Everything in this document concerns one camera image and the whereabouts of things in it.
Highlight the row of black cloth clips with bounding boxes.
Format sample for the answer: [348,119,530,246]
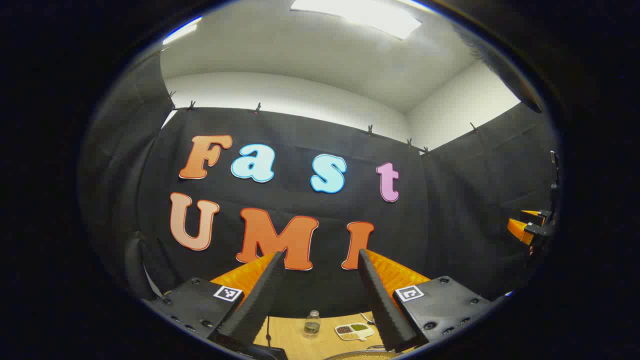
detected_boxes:
[167,90,481,153]

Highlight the steel pot with black handle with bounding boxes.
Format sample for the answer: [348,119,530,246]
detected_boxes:
[324,349,403,360]

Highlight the white tray with beans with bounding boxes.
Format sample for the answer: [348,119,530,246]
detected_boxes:
[334,322,376,342]

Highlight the large ceiling light panel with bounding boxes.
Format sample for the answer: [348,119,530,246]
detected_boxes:
[290,0,423,41]

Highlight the small ceiling light panel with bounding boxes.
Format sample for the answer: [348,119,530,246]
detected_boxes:
[161,16,203,46]

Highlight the clear plastic water bottle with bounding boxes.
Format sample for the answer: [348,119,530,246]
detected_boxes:
[303,310,322,338]

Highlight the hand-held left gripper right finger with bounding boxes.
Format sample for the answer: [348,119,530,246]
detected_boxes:
[357,248,501,353]

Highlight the black backdrop cloth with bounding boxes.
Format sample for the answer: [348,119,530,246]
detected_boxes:
[77,50,561,321]

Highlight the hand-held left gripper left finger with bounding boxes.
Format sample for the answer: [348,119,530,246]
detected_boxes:
[142,250,288,351]

